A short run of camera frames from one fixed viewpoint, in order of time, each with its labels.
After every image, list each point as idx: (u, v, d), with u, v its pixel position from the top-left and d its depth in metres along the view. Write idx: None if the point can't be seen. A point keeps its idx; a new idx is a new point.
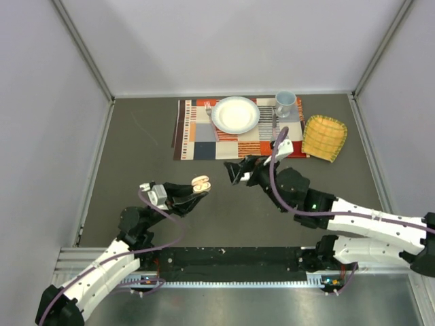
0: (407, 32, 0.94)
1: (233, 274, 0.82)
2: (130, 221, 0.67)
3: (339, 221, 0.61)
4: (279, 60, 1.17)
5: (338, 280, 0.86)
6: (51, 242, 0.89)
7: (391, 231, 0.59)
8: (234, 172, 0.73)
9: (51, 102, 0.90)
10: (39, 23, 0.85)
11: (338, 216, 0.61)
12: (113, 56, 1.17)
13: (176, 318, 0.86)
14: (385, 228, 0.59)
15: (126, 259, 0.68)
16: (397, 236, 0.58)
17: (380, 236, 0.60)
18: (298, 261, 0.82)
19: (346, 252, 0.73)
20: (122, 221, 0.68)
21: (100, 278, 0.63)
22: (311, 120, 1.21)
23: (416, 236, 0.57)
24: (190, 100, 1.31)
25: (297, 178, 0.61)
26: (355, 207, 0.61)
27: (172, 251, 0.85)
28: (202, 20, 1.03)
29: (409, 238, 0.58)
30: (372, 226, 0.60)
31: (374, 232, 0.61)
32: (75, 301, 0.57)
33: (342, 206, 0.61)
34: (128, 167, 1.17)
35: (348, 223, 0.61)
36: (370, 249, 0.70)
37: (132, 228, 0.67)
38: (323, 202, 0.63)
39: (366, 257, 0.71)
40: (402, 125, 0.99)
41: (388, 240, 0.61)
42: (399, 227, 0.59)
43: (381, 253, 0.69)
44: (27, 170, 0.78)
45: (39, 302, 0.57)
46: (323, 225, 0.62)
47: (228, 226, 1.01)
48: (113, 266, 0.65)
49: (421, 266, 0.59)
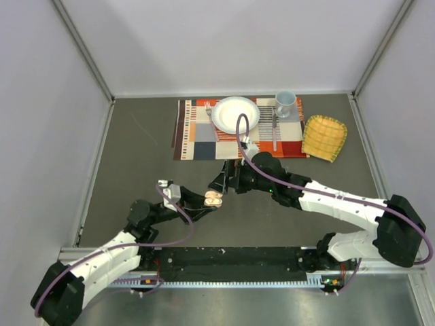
0: (406, 32, 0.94)
1: (233, 274, 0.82)
2: (138, 214, 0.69)
3: (306, 198, 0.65)
4: (279, 60, 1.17)
5: (338, 280, 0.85)
6: (51, 241, 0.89)
7: (351, 208, 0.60)
8: (220, 184, 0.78)
9: (51, 102, 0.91)
10: (39, 24, 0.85)
11: (307, 193, 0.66)
12: (113, 56, 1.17)
13: (176, 318, 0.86)
14: (346, 205, 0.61)
15: (133, 248, 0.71)
16: (356, 212, 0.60)
17: (344, 214, 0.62)
18: (298, 261, 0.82)
19: (337, 246, 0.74)
20: (132, 213, 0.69)
21: (107, 263, 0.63)
22: (311, 120, 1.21)
23: (372, 212, 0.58)
24: (190, 100, 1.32)
25: (267, 159, 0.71)
26: (325, 188, 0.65)
27: (172, 252, 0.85)
28: (202, 20, 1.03)
29: (366, 214, 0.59)
30: (334, 204, 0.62)
31: (338, 211, 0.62)
32: (83, 280, 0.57)
33: (313, 186, 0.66)
34: (128, 167, 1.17)
35: (314, 200, 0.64)
36: (353, 241, 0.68)
37: (141, 220, 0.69)
38: (300, 183, 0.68)
39: (352, 250, 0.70)
40: (402, 125, 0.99)
41: (352, 219, 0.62)
42: (360, 204, 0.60)
43: (361, 243, 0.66)
44: (27, 170, 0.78)
45: (43, 281, 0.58)
46: (299, 204, 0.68)
47: (229, 226, 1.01)
48: (119, 254, 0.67)
49: (386, 251, 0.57)
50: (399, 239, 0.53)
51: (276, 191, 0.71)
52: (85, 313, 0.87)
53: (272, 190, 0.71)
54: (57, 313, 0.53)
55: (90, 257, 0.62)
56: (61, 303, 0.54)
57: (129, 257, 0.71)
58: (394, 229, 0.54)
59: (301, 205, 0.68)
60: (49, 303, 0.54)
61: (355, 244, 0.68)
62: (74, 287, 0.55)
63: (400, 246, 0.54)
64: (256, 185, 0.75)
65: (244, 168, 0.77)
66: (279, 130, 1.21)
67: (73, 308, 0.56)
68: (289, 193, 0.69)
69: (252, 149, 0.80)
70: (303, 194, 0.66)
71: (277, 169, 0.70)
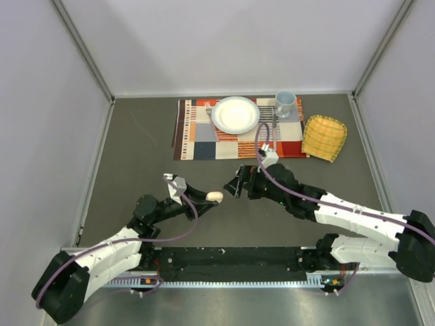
0: (406, 32, 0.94)
1: (233, 274, 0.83)
2: (145, 208, 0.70)
3: (324, 211, 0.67)
4: (279, 60, 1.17)
5: (338, 280, 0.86)
6: (51, 241, 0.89)
7: (370, 224, 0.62)
8: (234, 187, 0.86)
9: (51, 102, 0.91)
10: (39, 24, 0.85)
11: (323, 207, 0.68)
12: (113, 56, 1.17)
13: (177, 318, 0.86)
14: (364, 221, 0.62)
15: (134, 244, 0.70)
16: (375, 229, 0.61)
17: (362, 229, 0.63)
18: (298, 261, 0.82)
19: (342, 250, 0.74)
20: (138, 208, 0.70)
21: (110, 256, 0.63)
22: (311, 120, 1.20)
23: (392, 229, 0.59)
24: (191, 100, 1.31)
25: (281, 172, 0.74)
26: (341, 202, 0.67)
27: (172, 251, 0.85)
28: (202, 20, 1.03)
29: (386, 230, 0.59)
30: (352, 218, 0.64)
31: (355, 225, 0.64)
32: (87, 269, 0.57)
33: (329, 200, 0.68)
34: (128, 167, 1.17)
35: (331, 214, 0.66)
36: (363, 248, 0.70)
37: (147, 214, 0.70)
38: (314, 195, 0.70)
39: (359, 255, 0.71)
40: (402, 125, 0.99)
41: (370, 234, 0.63)
42: (379, 221, 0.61)
43: (374, 251, 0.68)
44: (27, 170, 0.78)
45: (46, 271, 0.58)
46: (313, 216, 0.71)
47: (229, 227, 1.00)
48: (122, 248, 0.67)
49: (405, 267, 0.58)
50: (421, 255, 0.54)
51: (290, 203, 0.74)
52: (85, 313, 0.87)
53: (287, 202, 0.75)
54: (60, 303, 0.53)
55: (94, 248, 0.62)
56: (65, 292, 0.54)
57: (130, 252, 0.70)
58: (414, 246, 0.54)
59: (317, 218, 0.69)
60: (52, 293, 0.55)
61: (364, 250, 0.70)
62: (79, 276, 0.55)
63: (421, 263, 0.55)
64: (270, 194, 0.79)
65: (259, 175, 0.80)
66: (279, 130, 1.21)
67: (76, 298, 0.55)
68: (302, 206, 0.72)
69: (271, 157, 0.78)
70: (320, 207, 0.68)
71: (290, 182, 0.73)
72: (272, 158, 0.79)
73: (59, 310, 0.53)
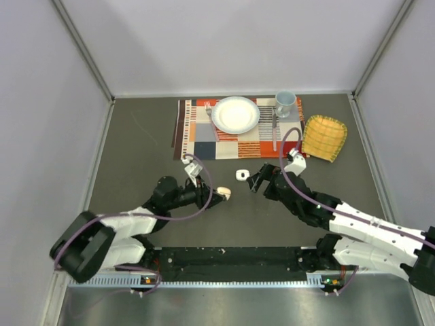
0: (407, 32, 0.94)
1: (233, 274, 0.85)
2: (166, 187, 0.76)
3: (339, 222, 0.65)
4: (279, 60, 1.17)
5: (338, 280, 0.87)
6: (51, 241, 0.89)
7: (387, 238, 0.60)
8: (253, 181, 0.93)
9: (51, 102, 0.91)
10: (39, 24, 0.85)
11: (338, 217, 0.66)
12: (113, 56, 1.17)
13: (177, 318, 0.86)
14: (381, 234, 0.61)
15: (150, 222, 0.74)
16: (393, 243, 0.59)
17: (378, 242, 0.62)
18: (298, 261, 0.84)
19: (346, 253, 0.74)
20: (160, 187, 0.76)
21: (128, 225, 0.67)
22: (311, 120, 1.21)
23: (410, 245, 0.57)
24: (190, 100, 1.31)
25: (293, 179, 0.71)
26: (357, 212, 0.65)
27: (171, 251, 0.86)
28: (202, 20, 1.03)
29: (404, 246, 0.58)
30: (370, 231, 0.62)
31: (371, 238, 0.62)
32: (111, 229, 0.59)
33: (345, 210, 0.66)
34: (128, 167, 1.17)
35: (346, 225, 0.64)
36: (371, 255, 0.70)
37: (166, 193, 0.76)
38: (328, 202, 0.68)
39: (366, 261, 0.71)
40: (402, 125, 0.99)
41: (386, 248, 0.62)
42: (396, 235, 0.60)
43: (383, 261, 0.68)
44: (27, 170, 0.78)
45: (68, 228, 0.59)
46: (327, 226, 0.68)
47: (229, 227, 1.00)
48: (138, 222, 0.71)
49: (417, 280, 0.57)
50: None
51: (303, 211, 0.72)
52: (85, 313, 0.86)
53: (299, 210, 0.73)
54: (80, 262, 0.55)
55: (115, 215, 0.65)
56: (88, 249, 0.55)
57: (144, 230, 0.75)
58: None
59: (330, 227, 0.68)
60: (73, 252, 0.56)
61: (372, 258, 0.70)
62: (104, 233, 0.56)
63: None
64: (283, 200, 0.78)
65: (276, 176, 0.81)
66: (279, 130, 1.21)
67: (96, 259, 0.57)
68: (316, 214, 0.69)
69: (299, 164, 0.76)
70: (335, 217, 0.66)
71: (304, 189, 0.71)
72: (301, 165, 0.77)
73: (80, 267, 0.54)
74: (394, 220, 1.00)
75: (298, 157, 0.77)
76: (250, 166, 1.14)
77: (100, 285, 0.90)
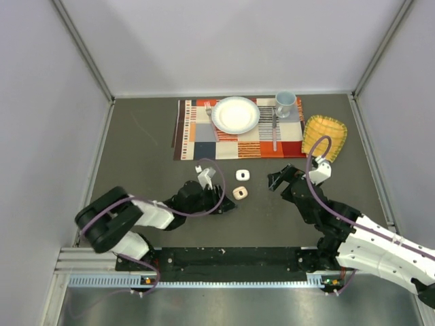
0: (406, 33, 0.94)
1: (233, 275, 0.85)
2: (192, 189, 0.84)
3: (361, 237, 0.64)
4: (279, 60, 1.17)
5: (338, 280, 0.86)
6: (51, 241, 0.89)
7: (409, 257, 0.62)
8: (272, 178, 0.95)
9: (51, 102, 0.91)
10: (39, 24, 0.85)
11: (360, 231, 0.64)
12: (113, 56, 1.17)
13: (176, 318, 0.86)
14: (404, 252, 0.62)
15: (168, 218, 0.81)
16: (414, 263, 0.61)
17: (397, 259, 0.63)
18: (298, 261, 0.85)
19: (351, 257, 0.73)
20: (185, 187, 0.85)
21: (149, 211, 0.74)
22: (311, 120, 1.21)
23: (431, 267, 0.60)
24: (191, 100, 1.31)
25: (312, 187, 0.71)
26: (377, 227, 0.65)
27: (171, 251, 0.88)
28: (202, 21, 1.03)
29: (425, 267, 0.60)
30: (391, 248, 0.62)
31: (390, 255, 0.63)
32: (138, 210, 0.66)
33: (366, 224, 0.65)
34: (126, 166, 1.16)
35: (368, 240, 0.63)
36: (378, 264, 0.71)
37: (190, 195, 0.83)
38: (346, 213, 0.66)
39: (370, 268, 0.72)
40: (402, 125, 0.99)
41: (403, 265, 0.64)
42: (417, 255, 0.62)
43: (391, 272, 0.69)
44: (28, 170, 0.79)
45: (97, 206, 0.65)
46: (343, 237, 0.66)
47: (230, 228, 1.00)
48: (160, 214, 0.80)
49: (428, 297, 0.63)
50: None
51: (321, 222, 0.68)
52: (85, 314, 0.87)
53: (316, 221, 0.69)
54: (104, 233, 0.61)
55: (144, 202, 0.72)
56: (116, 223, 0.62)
57: (159, 224, 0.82)
58: None
59: (347, 238, 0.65)
60: (99, 225, 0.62)
61: (380, 268, 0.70)
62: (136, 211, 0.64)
63: None
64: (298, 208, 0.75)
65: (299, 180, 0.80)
66: (279, 130, 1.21)
67: (116, 235, 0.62)
68: (335, 225, 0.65)
69: (320, 172, 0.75)
70: (355, 231, 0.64)
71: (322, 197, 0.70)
72: (325, 174, 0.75)
73: (104, 238, 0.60)
74: (394, 220, 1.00)
75: (323, 166, 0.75)
76: (251, 166, 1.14)
77: (100, 285, 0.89)
